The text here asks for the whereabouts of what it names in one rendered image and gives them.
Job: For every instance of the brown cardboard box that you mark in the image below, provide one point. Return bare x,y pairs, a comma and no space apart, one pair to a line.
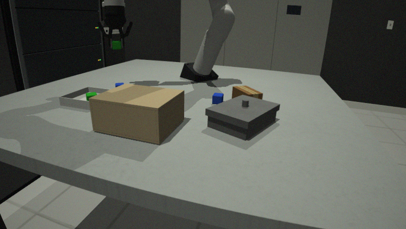
245,90

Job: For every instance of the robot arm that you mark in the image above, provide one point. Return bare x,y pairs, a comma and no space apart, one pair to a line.
222,23

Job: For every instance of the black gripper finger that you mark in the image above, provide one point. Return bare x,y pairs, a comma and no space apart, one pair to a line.
109,35
122,36

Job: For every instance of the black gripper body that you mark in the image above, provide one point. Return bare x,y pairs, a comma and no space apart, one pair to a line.
115,13

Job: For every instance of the green block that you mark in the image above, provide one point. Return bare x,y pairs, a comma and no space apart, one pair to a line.
88,95
116,45

